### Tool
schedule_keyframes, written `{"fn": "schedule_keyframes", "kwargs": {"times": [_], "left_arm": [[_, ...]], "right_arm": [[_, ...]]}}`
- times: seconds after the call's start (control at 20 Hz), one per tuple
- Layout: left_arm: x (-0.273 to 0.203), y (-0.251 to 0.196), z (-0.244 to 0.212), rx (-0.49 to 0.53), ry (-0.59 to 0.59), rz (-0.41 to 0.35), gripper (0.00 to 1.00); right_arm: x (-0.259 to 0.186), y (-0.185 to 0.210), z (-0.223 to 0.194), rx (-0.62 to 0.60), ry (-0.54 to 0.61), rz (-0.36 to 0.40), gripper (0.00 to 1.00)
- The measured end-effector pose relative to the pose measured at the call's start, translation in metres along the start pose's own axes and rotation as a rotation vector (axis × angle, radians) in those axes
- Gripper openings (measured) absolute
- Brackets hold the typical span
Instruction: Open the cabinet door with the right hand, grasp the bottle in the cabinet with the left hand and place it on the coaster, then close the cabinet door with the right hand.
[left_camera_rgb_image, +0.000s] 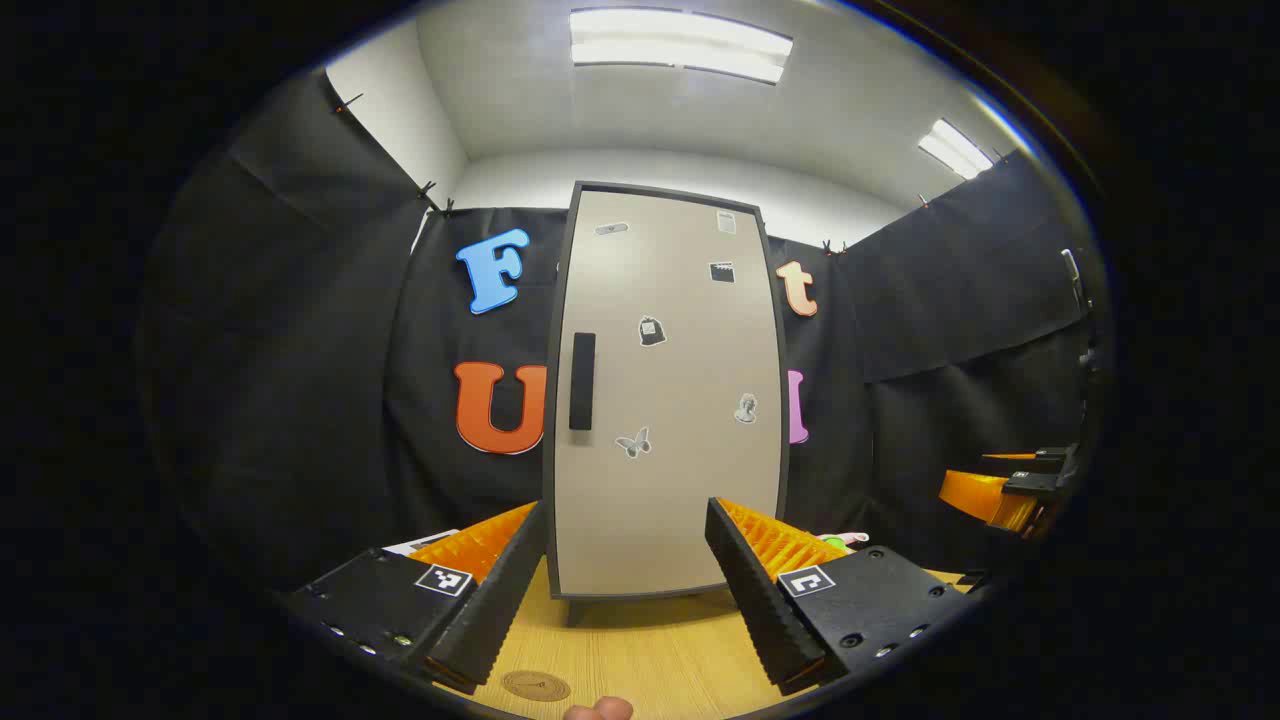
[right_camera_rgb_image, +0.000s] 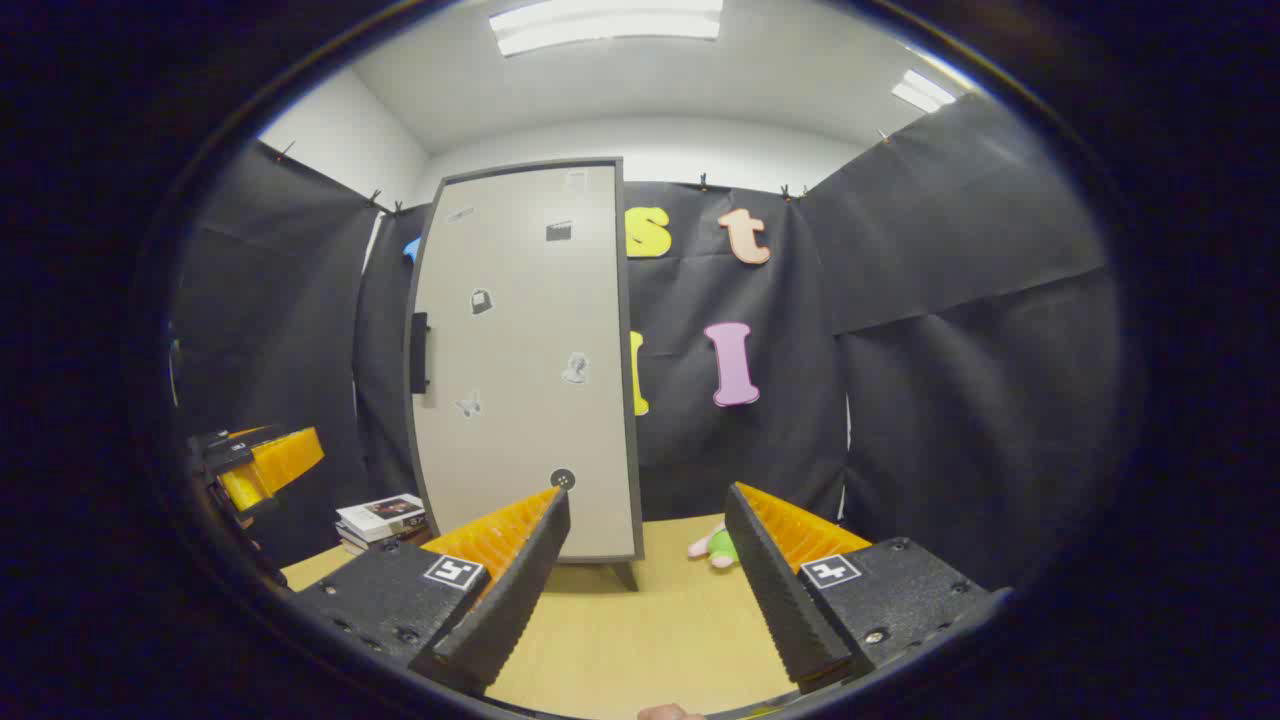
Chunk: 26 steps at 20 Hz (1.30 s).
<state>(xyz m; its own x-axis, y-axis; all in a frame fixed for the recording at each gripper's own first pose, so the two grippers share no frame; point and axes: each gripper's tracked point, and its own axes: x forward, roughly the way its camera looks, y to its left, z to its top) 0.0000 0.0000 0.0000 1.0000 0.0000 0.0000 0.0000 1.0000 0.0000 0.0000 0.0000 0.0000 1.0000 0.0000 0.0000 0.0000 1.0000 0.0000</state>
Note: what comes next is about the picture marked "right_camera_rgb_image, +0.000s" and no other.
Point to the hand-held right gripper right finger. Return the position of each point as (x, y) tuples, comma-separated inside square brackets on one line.
[(780, 600)]

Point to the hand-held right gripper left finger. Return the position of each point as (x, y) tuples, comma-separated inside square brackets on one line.
[(510, 610)]

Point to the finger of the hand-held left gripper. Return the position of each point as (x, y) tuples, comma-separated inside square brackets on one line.
[(243, 487), (285, 455)]

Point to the dark grey cabinet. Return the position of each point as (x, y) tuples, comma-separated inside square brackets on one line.
[(636, 500)]

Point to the grey cabinet door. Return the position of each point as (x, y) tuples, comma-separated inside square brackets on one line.
[(520, 350)]

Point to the pink and green plush toy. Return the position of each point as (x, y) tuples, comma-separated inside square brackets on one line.
[(722, 548)]

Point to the dark cover book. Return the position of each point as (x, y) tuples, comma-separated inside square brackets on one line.
[(390, 543)]

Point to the black backdrop cloth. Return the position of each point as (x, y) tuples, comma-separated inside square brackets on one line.
[(950, 350)]

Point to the small ceiling light panel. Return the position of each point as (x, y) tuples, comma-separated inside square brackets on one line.
[(925, 92)]

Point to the large ceiling light panel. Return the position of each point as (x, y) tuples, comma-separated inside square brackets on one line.
[(605, 25)]

